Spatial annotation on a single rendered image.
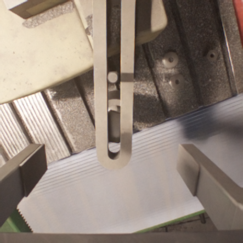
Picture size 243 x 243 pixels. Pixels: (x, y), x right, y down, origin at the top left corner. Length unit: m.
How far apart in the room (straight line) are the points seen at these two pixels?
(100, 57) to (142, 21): 0.08
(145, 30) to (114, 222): 0.67
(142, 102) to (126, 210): 0.42
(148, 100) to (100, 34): 0.30
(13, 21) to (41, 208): 0.62
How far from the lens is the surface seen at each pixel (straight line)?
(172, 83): 0.50
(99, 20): 0.24
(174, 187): 0.69
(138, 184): 0.66
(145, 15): 0.27
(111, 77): 0.18
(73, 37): 0.30
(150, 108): 0.50
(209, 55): 0.52
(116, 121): 0.26
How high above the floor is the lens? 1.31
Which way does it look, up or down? 75 degrees down
